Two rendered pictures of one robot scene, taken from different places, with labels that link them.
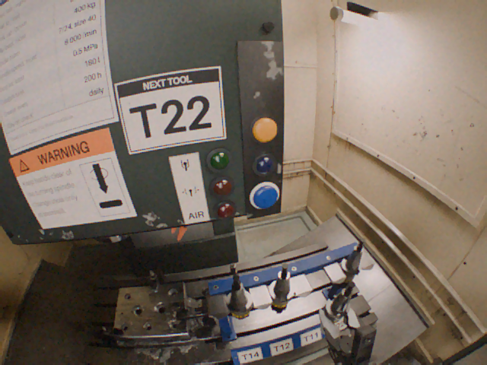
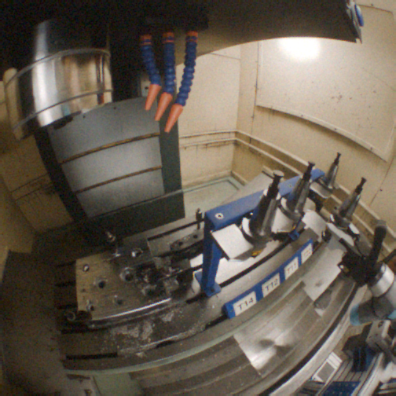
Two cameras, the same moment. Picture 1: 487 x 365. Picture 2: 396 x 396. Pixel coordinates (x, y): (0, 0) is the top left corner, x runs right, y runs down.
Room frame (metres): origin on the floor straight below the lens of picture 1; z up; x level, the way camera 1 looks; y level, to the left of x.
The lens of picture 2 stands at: (0.13, 0.17, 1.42)
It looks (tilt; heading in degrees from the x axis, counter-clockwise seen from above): 39 degrees down; 345
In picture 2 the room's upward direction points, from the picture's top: straight up
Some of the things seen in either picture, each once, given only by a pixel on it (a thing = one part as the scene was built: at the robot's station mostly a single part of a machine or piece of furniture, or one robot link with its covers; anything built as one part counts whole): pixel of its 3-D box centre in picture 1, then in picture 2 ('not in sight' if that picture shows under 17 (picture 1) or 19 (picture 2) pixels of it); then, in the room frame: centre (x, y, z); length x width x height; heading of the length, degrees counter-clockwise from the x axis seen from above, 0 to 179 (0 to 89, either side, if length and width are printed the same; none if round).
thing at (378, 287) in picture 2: not in sight; (379, 278); (0.00, -0.25, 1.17); 0.08 x 0.05 x 0.08; 102
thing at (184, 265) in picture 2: (195, 315); (170, 274); (0.33, 0.20, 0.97); 0.13 x 0.03 x 0.15; 102
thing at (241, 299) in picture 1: (238, 293); (265, 210); (0.26, 0.03, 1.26); 0.04 x 0.04 x 0.07
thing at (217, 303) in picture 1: (218, 306); (233, 243); (0.25, 0.08, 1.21); 0.07 x 0.05 x 0.01; 12
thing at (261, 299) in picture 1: (260, 297); (277, 218); (0.27, -0.03, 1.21); 0.07 x 0.05 x 0.01; 12
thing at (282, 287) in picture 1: (282, 282); (299, 192); (0.28, -0.08, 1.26); 0.04 x 0.04 x 0.07
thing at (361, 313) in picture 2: not in sight; (369, 309); (-0.08, -0.28, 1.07); 0.11 x 0.08 x 0.11; 52
